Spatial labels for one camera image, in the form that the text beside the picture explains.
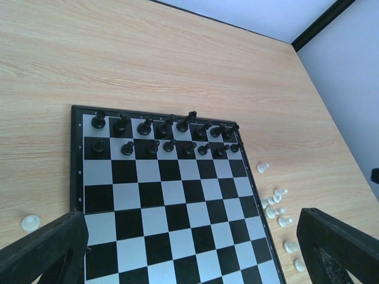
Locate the black knight g8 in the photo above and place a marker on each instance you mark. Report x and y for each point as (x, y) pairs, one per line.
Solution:
(218, 130)

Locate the black pawn three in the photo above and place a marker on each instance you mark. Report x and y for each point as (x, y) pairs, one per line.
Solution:
(169, 146)

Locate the black knight b8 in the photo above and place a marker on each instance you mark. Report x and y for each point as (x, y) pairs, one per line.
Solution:
(122, 123)

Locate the black rook h8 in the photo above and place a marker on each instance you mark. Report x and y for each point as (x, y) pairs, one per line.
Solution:
(229, 133)

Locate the black pawn one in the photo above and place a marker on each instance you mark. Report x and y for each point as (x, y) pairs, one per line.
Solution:
(127, 149)

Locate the white piece front row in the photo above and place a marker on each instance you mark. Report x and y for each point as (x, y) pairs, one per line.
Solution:
(290, 246)

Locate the black king e8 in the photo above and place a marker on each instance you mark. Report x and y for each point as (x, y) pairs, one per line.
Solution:
(183, 125)

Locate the white chess piece right side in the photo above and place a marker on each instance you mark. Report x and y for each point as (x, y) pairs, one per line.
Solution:
(271, 212)

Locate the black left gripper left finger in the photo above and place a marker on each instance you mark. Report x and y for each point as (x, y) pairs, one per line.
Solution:
(53, 254)

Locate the black pawn seven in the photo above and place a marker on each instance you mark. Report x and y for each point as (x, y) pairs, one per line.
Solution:
(98, 146)

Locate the black pawn eight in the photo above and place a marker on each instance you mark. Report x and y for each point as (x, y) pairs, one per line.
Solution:
(189, 148)

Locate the black enclosure frame post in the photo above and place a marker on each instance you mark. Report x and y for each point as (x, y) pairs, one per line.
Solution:
(335, 10)

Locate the white pawn near board top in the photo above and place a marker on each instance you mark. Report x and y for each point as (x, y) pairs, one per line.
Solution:
(262, 167)

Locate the black pawn six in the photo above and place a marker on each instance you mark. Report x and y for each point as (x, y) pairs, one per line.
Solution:
(236, 147)

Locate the black bishop c8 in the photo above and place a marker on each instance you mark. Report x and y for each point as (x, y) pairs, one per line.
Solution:
(144, 128)

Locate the black and silver chessboard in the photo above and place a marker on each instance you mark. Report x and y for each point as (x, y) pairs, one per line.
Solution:
(168, 217)

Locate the white king piece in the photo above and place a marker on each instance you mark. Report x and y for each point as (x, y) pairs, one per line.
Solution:
(271, 200)

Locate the black pawn five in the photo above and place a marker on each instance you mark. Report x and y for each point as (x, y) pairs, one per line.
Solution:
(221, 151)

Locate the white pawn left upper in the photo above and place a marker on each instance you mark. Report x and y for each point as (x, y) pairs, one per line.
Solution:
(30, 223)

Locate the black pawn two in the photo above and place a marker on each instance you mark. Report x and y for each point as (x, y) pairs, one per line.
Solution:
(152, 147)

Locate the black queen d8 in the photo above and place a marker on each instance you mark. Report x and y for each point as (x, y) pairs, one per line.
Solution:
(164, 130)

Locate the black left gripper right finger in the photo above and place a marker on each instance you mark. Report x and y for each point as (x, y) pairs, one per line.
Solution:
(333, 250)

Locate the black bishop f8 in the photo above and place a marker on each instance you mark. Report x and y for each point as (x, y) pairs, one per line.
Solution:
(199, 132)

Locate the black pawn four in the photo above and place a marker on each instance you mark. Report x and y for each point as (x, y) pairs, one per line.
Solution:
(203, 150)

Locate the black rook a8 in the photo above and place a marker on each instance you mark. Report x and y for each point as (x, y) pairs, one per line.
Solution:
(98, 121)

